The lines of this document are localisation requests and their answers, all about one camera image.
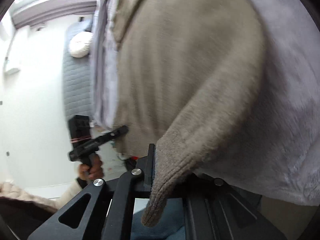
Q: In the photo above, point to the person's left hand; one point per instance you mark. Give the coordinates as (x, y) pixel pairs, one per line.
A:
(91, 173)

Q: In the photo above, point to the white round pleated cushion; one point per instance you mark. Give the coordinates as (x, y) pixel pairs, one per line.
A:
(80, 45)

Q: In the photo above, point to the grey quilted headboard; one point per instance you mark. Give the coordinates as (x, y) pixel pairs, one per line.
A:
(76, 83)

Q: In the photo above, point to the olive brown knit sweater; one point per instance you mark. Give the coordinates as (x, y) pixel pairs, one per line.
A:
(188, 74)

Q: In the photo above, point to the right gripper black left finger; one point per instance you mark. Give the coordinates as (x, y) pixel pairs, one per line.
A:
(103, 209)

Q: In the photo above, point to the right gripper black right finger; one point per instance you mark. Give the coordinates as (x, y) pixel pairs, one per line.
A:
(214, 210)

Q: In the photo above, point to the grey curtain rail pelmet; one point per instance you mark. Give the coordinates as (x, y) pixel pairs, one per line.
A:
(44, 10)

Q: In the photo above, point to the lavender embossed fleece blanket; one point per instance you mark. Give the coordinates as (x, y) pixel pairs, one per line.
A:
(275, 151)

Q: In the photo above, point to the grey bed sheet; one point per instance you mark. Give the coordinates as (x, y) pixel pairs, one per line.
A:
(97, 60)

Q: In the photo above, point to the person's blue jeans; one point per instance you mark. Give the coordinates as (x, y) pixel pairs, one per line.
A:
(170, 226)

